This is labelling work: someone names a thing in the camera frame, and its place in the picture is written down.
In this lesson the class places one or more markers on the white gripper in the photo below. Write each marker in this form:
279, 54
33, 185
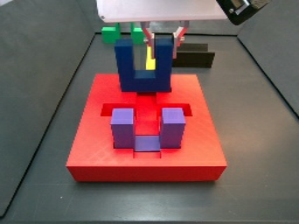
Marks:
158, 10

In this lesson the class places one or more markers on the blue U-shaped block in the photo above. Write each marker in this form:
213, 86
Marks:
142, 81

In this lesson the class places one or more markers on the black fixture stand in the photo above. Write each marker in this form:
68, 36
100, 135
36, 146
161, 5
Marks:
193, 55

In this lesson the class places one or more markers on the yellow long bar block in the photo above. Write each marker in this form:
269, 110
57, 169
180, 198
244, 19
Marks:
149, 60

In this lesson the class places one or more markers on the green stepped arch block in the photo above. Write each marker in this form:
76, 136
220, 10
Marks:
110, 34

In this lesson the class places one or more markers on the purple U-shaped block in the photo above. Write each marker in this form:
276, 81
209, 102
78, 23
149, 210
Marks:
166, 139

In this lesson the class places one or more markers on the red base block with slots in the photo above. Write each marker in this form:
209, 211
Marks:
96, 161

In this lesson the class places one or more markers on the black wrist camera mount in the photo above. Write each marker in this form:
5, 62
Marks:
240, 10

